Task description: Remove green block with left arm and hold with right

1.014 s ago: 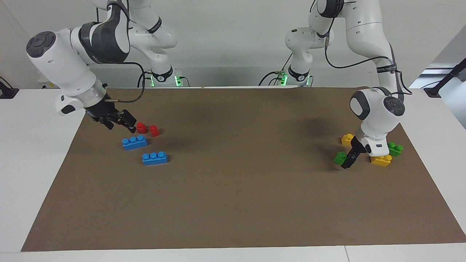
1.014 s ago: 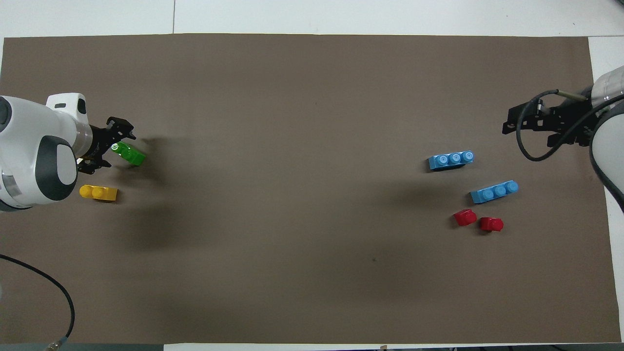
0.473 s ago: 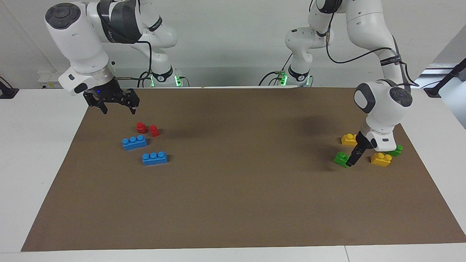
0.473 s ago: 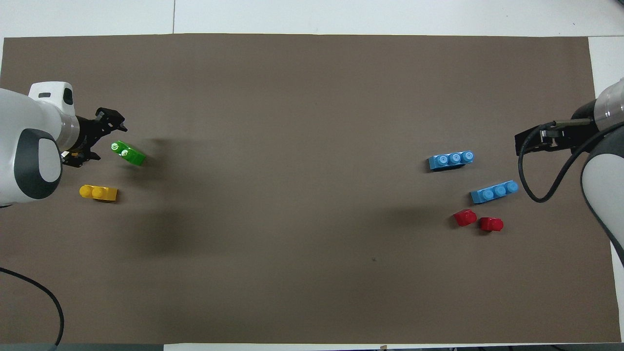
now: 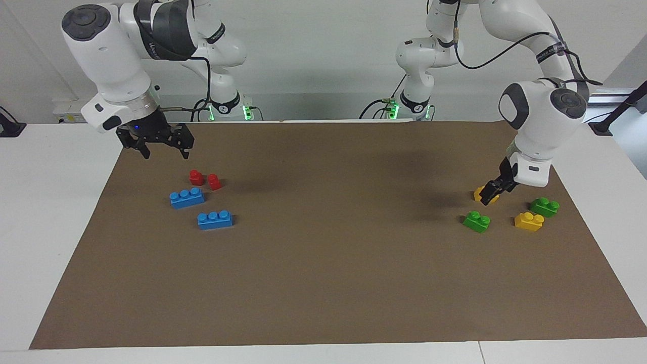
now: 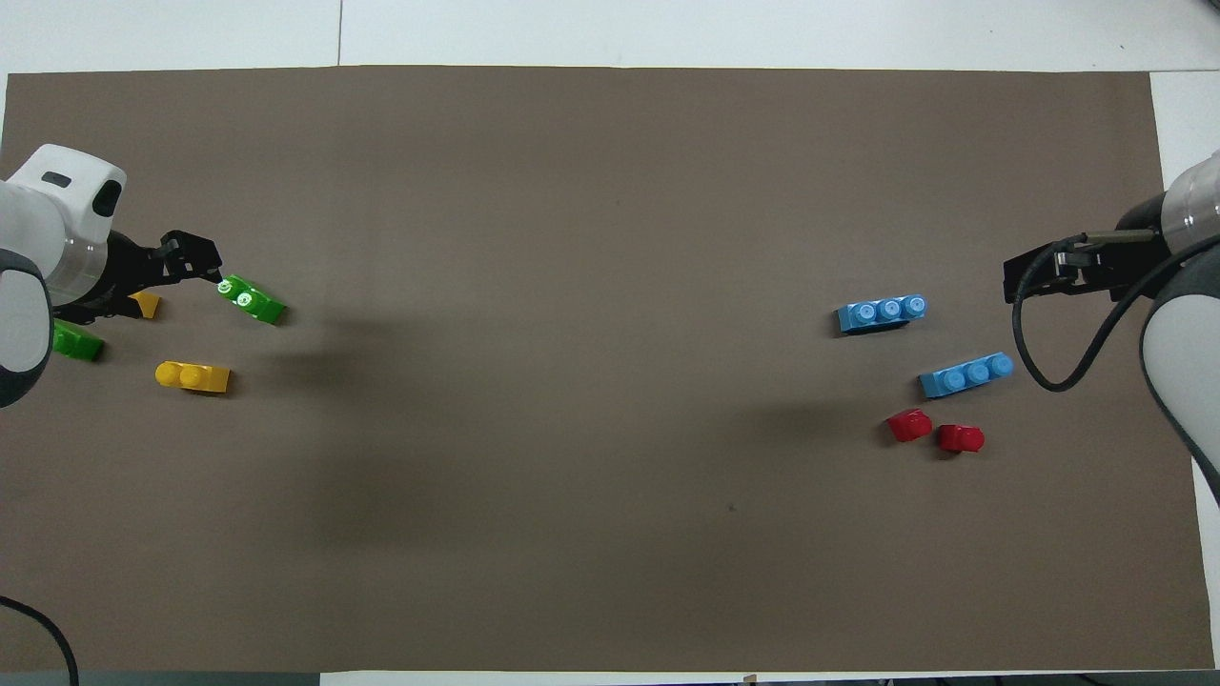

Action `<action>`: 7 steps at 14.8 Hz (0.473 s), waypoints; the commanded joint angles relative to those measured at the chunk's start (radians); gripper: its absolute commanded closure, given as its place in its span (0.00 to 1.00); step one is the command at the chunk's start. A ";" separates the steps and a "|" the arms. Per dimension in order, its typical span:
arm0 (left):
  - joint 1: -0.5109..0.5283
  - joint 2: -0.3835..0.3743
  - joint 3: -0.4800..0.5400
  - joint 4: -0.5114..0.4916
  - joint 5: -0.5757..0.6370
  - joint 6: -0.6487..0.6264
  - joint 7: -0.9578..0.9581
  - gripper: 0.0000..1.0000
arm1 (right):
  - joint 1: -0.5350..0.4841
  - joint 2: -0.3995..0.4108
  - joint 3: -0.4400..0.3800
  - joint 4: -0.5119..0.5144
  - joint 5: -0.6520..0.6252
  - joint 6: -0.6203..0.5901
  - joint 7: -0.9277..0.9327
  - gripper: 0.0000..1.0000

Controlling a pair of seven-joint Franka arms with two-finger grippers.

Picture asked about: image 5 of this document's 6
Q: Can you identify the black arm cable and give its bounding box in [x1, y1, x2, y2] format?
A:
[136, 0, 212, 112]
[452, 25, 603, 86]

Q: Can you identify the black stand with clamp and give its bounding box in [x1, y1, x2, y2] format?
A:
[589, 81, 647, 136]

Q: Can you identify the black left base cable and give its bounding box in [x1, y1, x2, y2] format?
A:
[359, 76, 407, 120]

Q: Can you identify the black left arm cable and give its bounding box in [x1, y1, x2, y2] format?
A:
[452, 25, 603, 86]

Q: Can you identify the black base cable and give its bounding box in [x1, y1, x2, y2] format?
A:
[191, 99, 213, 122]
[359, 76, 407, 120]

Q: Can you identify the white socket box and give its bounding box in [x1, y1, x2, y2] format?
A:
[53, 99, 102, 124]

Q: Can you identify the green two-stud toy block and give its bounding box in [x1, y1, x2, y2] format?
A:
[530, 197, 561, 218]
[463, 211, 491, 234]

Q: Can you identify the black table clamp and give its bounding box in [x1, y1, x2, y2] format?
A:
[0, 106, 27, 138]

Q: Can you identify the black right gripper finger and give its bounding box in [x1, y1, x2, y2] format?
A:
[115, 127, 151, 160]
[169, 123, 195, 160]

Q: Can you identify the black right base cable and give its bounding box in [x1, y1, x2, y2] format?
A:
[191, 99, 213, 122]

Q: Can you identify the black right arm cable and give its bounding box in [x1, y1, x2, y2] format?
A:
[136, 0, 212, 112]

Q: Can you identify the brown table mat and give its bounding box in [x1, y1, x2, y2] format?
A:
[29, 120, 647, 350]

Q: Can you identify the blue three-stud toy block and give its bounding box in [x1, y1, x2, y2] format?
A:
[169, 187, 206, 209]
[197, 210, 234, 231]

